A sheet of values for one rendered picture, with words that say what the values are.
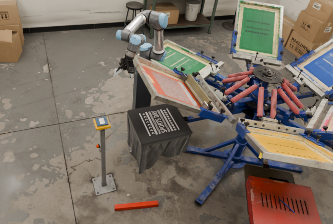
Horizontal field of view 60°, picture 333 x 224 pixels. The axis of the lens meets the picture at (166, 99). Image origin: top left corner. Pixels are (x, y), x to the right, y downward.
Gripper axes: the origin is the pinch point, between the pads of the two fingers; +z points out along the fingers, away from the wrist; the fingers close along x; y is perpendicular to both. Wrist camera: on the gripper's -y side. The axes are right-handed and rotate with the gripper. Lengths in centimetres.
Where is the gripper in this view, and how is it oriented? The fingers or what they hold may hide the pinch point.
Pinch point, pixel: (122, 79)
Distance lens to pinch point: 224.0
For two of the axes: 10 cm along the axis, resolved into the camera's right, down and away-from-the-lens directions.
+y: -3.8, -6.2, 6.9
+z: -3.8, 7.8, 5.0
